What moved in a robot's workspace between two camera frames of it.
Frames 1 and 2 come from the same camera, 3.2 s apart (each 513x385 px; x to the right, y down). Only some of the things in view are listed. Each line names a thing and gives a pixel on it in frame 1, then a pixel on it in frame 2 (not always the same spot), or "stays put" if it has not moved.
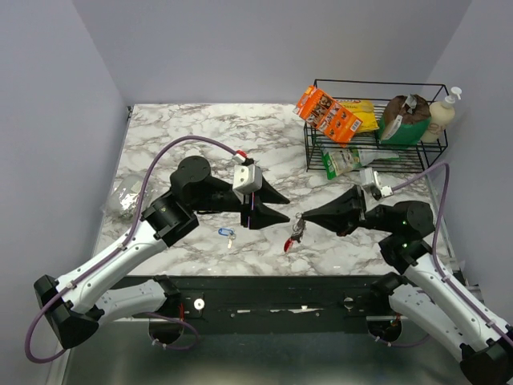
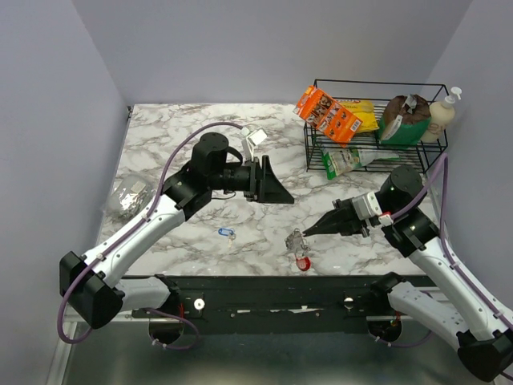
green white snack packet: (337, 160) stays put
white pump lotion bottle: (442, 115) stays put
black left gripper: (262, 216) → (264, 184)
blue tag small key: (229, 233) stays put
